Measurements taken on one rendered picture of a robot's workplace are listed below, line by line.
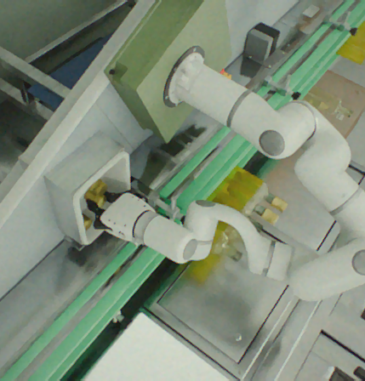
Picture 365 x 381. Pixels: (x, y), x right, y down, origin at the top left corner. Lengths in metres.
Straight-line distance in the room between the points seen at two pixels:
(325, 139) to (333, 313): 0.62
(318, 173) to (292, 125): 0.11
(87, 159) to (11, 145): 0.76
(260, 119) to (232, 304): 0.60
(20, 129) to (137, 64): 0.90
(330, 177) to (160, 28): 0.47
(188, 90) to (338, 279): 0.51
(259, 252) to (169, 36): 0.49
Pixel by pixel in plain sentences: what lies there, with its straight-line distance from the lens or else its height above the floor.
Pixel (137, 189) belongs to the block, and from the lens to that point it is 1.17.
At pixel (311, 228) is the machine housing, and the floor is 1.25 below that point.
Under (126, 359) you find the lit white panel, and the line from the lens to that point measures 1.28.
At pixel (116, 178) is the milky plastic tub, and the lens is 1.12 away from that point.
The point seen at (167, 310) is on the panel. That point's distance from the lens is 1.32.
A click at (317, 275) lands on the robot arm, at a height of 1.33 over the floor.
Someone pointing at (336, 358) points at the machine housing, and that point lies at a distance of 1.43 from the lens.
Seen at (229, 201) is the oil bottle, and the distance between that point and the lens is 1.33.
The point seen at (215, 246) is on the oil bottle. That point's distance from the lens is 1.25.
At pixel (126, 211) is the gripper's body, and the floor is 0.90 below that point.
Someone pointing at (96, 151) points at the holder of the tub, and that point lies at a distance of 1.02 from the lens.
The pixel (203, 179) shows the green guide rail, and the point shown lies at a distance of 1.23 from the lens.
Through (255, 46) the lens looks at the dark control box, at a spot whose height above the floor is 0.79.
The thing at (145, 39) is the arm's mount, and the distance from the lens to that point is 0.99.
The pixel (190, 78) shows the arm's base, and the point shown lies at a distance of 1.02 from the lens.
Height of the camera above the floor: 1.29
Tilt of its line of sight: 17 degrees down
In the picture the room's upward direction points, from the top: 123 degrees clockwise
